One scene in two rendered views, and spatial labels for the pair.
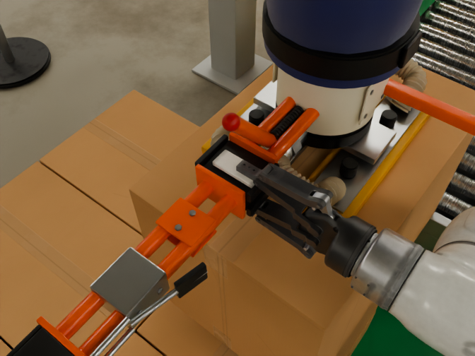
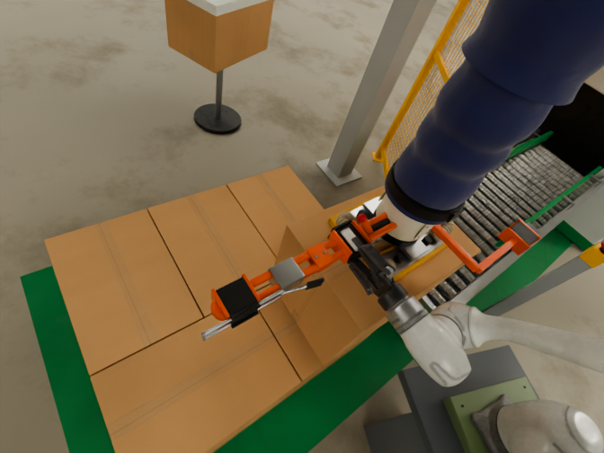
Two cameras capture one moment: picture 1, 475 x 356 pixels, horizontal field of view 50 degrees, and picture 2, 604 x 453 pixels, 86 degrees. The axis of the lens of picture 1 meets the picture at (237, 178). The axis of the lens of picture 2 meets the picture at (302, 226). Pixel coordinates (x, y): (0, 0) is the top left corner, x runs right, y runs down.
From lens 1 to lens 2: 0.22 m
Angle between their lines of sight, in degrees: 0
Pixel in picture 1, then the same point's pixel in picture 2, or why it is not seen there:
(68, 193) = (236, 208)
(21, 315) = (193, 263)
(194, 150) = (324, 217)
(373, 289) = (397, 321)
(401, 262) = (416, 314)
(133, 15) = (293, 119)
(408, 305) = (412, 335)
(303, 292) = (357, 309)
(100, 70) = (265, 142)
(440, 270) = (432, 324)
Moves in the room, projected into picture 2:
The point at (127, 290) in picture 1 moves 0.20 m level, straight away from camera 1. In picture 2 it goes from (285, 277) to (278, 211)
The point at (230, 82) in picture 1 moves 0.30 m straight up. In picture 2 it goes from (334, 178) to (346, 151)
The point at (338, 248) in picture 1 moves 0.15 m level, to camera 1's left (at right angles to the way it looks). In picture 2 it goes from (388, 296) to (332, 273)
